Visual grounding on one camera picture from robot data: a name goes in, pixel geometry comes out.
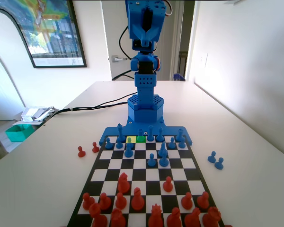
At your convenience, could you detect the silver door handle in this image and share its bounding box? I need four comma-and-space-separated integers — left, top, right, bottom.
111, 55, 133, 63

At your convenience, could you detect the black framed map poster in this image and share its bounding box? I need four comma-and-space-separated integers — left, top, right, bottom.
0, 0, 88, 69

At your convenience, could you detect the blue chess king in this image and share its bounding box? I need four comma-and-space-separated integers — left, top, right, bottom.
116, 123, 124, 140

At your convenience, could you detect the black and white chessboard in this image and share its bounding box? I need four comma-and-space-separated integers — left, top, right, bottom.
66, 135, 226, 227

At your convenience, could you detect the white arched panel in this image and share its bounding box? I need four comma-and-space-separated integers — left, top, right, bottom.
0, 48, 26, 122

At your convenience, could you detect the red chess knight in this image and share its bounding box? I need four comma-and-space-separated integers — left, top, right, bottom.
184, 208, 202, 227
117, 172, 131, 194

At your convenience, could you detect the red chess bishop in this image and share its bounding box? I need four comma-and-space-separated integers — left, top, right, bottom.
166, 207, 183, 227
131, 187, 145, 211

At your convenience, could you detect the pile of white papers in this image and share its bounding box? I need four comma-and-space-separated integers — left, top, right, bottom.
13, 106, 60, 126

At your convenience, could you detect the white door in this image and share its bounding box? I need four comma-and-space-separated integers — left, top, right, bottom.
101, 0, 180, 81

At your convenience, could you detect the blue base mounting plate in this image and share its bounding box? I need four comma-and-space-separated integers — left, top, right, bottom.
98, 118, 194, 146

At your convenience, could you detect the black camera cable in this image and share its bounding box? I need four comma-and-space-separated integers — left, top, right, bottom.
111, 25, 136, 81

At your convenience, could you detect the green plastic box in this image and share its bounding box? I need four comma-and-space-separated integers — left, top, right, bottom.
5, 123, 34, 143

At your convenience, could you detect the red chess queen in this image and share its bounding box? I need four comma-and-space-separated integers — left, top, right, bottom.
147, 203, 164, 227

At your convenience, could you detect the blue chess queen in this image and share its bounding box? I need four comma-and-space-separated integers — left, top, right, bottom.
147, 125, 155, 143

